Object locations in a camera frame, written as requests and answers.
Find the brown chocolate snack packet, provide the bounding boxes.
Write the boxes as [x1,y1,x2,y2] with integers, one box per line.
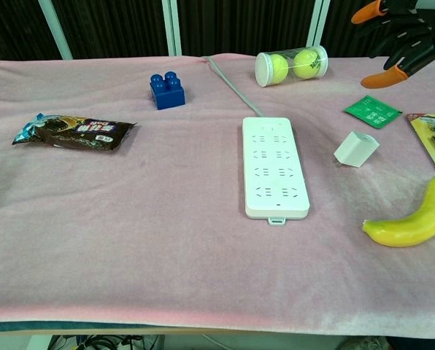
[12,112,138,152]

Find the blue building block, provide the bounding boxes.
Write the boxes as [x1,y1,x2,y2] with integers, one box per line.
[149,71,187,111]

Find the yellow banana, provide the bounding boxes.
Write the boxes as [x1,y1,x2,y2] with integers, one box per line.
[362,175,435,248]

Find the green sachet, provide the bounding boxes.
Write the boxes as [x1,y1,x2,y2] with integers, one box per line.
[342,95,404,130]

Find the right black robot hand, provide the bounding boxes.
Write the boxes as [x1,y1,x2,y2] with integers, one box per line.
[350,0,435,89]

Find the black floor cables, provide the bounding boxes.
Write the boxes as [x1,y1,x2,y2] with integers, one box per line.
[49,334,163,350]

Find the white plug adapter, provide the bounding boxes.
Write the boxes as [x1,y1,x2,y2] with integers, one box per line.
[333,131,380,168]

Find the plain yellow tennis ball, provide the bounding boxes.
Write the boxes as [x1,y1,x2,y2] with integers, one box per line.
[268,53,290,83]

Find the yellow razor blister pack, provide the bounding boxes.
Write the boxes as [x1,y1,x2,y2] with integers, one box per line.
[406,112,435,176]

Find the pink blanket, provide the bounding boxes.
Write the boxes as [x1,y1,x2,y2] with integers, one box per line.
[0,52,435,338]

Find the white frame post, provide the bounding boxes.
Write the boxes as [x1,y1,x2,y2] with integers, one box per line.
[38,0,74,61]
[161,0,182,57]
[307,0,331,48]

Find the white power cable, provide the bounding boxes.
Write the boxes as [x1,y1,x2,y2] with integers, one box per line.
[202,55,266,118]

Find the black pleated curtain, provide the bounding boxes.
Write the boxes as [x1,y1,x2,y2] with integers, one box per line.
[0,0,435,61]

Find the clear tennis ball tube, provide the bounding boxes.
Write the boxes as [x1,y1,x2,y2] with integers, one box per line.
[254,45,329,88]

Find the white power strip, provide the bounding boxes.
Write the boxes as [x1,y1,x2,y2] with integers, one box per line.
[242,116,311,227]

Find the printed yellow tennis ball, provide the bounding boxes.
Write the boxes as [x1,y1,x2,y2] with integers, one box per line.
[293,50,323,79]

